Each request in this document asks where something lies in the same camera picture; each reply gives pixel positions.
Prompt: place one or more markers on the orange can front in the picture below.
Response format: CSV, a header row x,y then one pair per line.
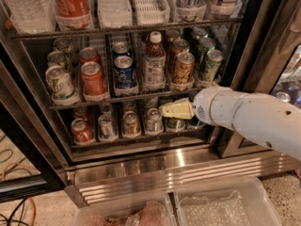
x,y
183,66

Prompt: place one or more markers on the blue pepsi can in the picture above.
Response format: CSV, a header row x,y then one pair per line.
x,y
124,71
121,48

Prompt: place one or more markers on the white green can front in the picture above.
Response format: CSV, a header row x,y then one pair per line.
x,y
59,82

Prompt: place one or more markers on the blue can bottom shelf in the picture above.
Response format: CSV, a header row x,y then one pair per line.
x,y
195,123

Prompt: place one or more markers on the orange can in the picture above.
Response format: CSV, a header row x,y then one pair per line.
x,y
170,36
178,46
183,66

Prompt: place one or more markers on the brown can bottom shelf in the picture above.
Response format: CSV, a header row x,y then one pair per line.
x,y
130,123

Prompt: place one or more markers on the white green can back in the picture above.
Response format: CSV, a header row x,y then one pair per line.
x,y
64,45

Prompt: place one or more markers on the right clear plastic bin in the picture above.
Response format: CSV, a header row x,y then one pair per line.
x,y
240,201

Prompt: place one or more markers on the brown tea bottle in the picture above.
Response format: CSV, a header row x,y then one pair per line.
x,y
154,59

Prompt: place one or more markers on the red soda can back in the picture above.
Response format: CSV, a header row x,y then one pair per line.
x,y
89,54

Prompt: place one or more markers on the clear water bottle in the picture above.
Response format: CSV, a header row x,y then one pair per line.
x,y
32,16

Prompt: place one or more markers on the green can bottom shelf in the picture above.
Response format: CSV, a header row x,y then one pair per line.
x,y
175,125

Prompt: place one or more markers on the clear plastic bin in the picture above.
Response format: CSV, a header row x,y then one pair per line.
x,y
141,209
240,201

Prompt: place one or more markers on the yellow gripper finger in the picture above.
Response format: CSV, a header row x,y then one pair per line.
x,y
179,109

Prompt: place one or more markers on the white green can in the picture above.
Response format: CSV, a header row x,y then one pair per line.
x,y
59,82
57,58
64,45

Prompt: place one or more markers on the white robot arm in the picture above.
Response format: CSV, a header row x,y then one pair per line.
x,y
261,118

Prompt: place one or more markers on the left clear plastic bin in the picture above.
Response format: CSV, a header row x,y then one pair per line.
x,y
141,209

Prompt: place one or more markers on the white empty shelf tray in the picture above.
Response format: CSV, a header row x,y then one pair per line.
x,y
151,12

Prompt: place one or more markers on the red can bottom shelf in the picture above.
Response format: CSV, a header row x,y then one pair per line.
x,y
81,131

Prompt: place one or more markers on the fridge door frame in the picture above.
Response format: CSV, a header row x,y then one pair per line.
x,y
268,38

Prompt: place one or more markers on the red Coca-Cola bottle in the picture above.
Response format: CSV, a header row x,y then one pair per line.
x,y
72,10

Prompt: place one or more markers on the blue Pepsi can front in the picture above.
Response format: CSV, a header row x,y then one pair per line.
x,y
124,71

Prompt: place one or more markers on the white can bottom shelf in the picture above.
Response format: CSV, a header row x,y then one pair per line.
x,y
154,120

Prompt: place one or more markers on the red soda can front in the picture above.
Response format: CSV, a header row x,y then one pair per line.
x,y
93,78

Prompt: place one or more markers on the silver can bottom shelf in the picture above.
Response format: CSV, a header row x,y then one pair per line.
x,y
107,127

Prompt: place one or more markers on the white green can middle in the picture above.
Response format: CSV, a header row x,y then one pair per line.
x,y
57,58

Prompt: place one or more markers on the orange can back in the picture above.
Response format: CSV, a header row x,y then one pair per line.
x,y
170,36

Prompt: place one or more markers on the red soda can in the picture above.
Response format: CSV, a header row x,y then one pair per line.
x,y
93,78
89,54

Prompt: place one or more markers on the orange can middle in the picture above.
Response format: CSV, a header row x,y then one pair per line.
x,y
178,46

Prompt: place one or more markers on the blue Pepsi can back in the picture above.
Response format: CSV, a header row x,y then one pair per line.
x,y
121,48

